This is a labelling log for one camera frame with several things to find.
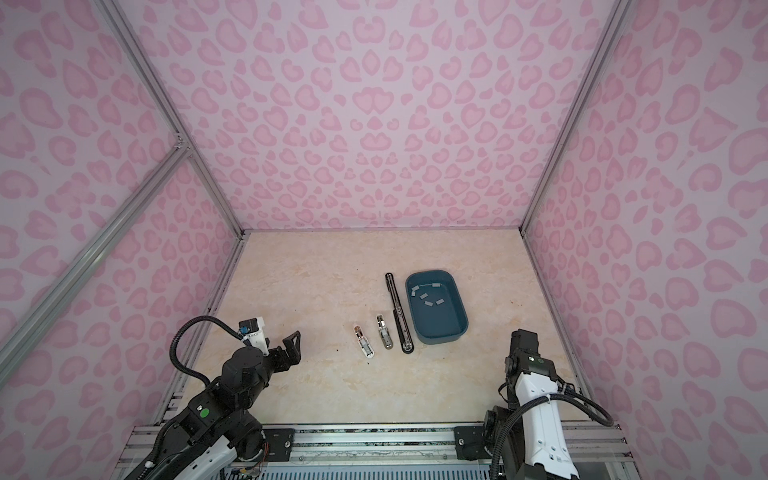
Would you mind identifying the pink small stapler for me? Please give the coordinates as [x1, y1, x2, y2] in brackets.
[354, 325, 375, 359]

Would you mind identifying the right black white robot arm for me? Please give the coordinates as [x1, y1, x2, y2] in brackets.
[483, 329, 579, 479]

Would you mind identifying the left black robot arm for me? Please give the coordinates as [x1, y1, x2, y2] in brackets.
[127, 331, 301, 479]

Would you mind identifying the teal plastic tray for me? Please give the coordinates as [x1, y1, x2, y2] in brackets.
[405, 270, 469, 345]

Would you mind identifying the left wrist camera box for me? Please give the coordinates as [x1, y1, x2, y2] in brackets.
[238, 317, 269, 356]

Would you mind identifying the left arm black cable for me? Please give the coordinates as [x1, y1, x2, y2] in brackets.
[169, 316, 244, 388]

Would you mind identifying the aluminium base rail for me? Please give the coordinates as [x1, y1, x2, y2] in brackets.
[109, 421, 640, 479]

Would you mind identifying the aluminium frame diagonal bar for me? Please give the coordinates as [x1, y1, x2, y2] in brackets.
[1, 141, 189, 385]

